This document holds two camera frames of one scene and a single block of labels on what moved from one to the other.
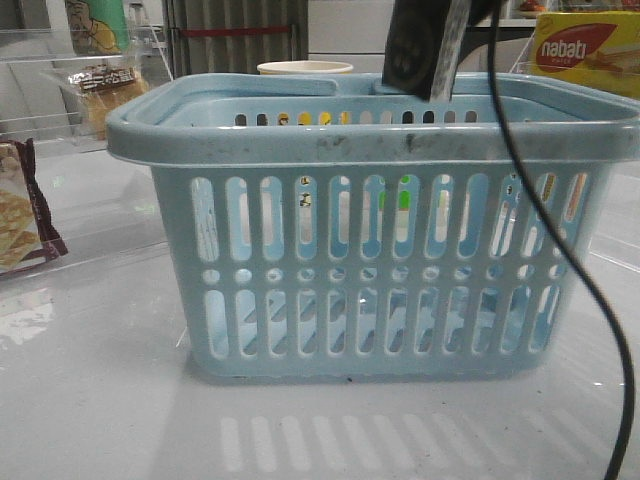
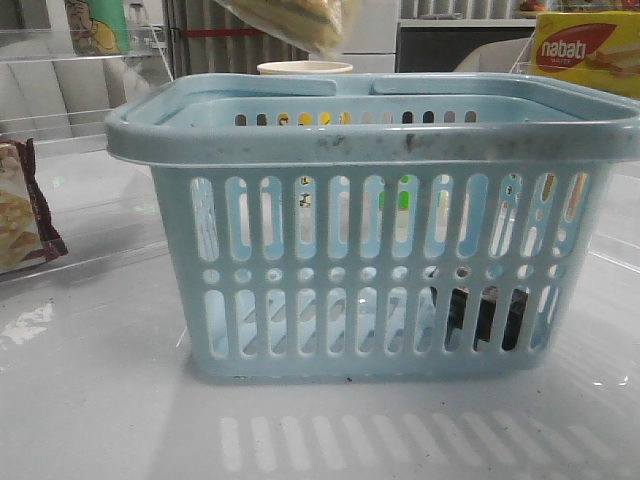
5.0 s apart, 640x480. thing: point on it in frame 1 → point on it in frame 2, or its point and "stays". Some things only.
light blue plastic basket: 321,232 stays
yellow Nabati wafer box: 600,49 stays
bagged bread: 102,87 → 316,26
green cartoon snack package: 98,27 stays
